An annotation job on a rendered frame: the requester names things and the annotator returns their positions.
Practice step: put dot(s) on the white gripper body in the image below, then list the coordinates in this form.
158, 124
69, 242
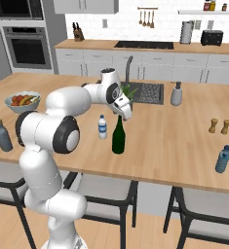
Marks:
124, 107

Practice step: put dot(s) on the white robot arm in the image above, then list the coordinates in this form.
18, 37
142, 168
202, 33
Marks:
54, 129

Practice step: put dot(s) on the green plant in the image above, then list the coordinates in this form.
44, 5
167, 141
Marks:
131, 92

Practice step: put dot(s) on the black sink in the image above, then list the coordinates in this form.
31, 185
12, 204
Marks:
148, 92

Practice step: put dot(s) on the small clear plastic water bottle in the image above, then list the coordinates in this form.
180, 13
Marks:
102, 127

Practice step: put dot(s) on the dark green glass bottle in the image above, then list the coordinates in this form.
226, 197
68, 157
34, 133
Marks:
119, 137

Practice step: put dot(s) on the grey sink tap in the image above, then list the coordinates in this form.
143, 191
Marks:
128, 68

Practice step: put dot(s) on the grey base cupboards run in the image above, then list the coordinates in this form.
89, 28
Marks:
145, 64

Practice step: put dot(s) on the grey soap dispenser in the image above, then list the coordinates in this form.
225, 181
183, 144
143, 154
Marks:
176, 94

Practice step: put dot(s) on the black hob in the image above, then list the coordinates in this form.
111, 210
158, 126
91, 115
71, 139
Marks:
144, 44

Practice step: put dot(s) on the knife block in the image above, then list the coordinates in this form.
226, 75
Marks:
78, 33

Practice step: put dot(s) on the wooden salt shaker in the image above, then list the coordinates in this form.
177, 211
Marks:
213, 125

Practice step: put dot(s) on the grey seat black stool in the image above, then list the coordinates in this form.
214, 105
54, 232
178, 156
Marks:
103, 197
5, 191
205, 210

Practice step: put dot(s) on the bowl of fruit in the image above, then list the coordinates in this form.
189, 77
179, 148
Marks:
22, 101

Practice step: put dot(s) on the blue plastic water bottle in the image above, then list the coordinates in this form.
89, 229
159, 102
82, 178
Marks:
223, 159

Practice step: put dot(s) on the black toaster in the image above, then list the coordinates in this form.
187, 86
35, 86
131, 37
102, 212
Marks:
211, 37

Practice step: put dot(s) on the grey-blue glass bottle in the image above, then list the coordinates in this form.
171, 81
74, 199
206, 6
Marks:
3, 136

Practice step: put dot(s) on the red jar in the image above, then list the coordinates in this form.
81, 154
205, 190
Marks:
206, 5

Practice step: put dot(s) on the yellow jar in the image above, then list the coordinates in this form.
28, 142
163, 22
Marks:
212, 5

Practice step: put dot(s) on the small brown jar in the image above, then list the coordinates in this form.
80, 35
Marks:
224, 7

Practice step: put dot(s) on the microwave oven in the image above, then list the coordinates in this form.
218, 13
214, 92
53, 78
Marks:
20, 9

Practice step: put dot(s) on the rail with wooden utensils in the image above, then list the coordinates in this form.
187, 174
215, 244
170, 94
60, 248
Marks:
146, 17

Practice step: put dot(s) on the grey wall cupboard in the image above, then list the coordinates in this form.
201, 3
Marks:
85, 6

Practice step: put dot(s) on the wall oven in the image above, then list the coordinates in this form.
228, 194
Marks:
28, 47

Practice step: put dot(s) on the white wall shelf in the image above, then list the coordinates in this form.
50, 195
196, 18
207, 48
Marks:
207, 12

